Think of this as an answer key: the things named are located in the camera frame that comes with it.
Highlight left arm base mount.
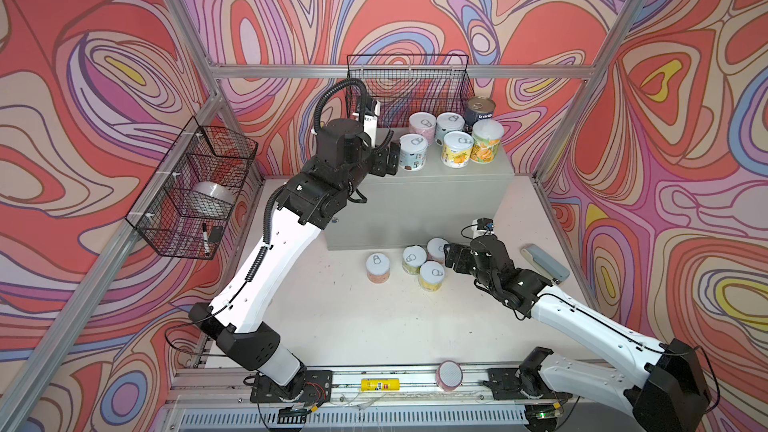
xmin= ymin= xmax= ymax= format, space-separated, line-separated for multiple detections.
xmin=245 ymin=369 xmax=333 ymax=406

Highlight yellow peach can plastic lid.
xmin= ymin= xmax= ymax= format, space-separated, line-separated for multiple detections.
xmin=470 ymin=119 xmax=504 ymax=164

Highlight white can teal label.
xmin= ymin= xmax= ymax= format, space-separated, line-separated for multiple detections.
xmin=399 ymin=133 xmax=429 ymax=171

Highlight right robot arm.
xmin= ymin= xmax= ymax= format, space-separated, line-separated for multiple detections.
xmin=444 ymin=234 xmax=712 ymax=431

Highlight black marker pen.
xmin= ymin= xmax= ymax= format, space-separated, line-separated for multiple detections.
xmin=201 ymin=223 xmax=211 ymax=257

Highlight white can red label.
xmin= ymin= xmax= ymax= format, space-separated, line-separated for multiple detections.
xmin=426 ymin=237 xmax=448 ymax=264

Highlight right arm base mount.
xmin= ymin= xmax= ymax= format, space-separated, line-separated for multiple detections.
xmin=480 ymin=367 xmax=573 ymax=403

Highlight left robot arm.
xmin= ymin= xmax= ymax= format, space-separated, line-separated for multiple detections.
xmin=189 ymin=116 xmax=399 ymax=389

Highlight white can pink label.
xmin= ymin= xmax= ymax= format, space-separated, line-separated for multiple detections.
xmin=409 ymin=112 xmax=437 ymax=144

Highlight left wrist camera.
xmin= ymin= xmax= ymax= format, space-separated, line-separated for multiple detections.
xmin=363 ymin=98 xmax=381 ymax=147

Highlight aluminium front rail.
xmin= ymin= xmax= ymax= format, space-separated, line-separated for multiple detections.
xmin=166 ymin=362 xmax=518 ymax=409

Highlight black wire basket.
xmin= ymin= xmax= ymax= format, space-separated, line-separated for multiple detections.
xmin=127 ymin=118 xmax=258 ymax=260
xmin=346 ymin=52 xmax=473 ymax=128

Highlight pink tape roll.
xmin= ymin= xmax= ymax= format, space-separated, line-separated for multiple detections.
xmin=435 ymin=360 xmax=463 ymax=392

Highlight grey metal cabinet box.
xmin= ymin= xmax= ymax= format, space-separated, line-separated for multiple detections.
xmin=323 ymin=145 xmax=514 ymax=251

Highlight left black wire basket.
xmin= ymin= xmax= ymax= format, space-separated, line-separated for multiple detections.
xmin=127 ymin=118 xmax=258 ymax=260

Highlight dark blue tomato can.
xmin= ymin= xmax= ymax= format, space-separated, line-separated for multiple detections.
xmin=464 ymin=96 xmax=496 ymax=129

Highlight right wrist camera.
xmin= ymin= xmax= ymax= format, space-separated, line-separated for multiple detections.
xmin=473 ymin=218 xmax=494 ymax=236

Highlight silver tape roll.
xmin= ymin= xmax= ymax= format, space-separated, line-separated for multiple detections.
xmin=189 ymin=181 xmax=236 ymax=220

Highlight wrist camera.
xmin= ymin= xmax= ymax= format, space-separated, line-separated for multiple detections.
xmin=473 ymin=218 xmax=494 ymax=236
xmin=363 ymin=98 xmax=381 ymax=147

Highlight light blue spotted can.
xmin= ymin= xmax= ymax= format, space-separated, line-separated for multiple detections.
xmin=435 ymin=112 xmax=465 ymax=146

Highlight white can green label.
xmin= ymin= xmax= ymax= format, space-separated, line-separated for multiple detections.
xmin=402 ymin=245 xmax=428 ymax=275

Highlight grey green stapler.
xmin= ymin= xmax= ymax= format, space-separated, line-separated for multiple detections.
xmin=520 ymin=244 xmax=571 ymax=284

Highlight white can yellow orange label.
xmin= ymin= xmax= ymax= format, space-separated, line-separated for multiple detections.
xmin=441 ymin=131 xmax=474 ymax=168

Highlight back black wire basket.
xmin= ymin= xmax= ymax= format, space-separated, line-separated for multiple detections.
xmin=346 ymin=52 xmax=473 ymax=128

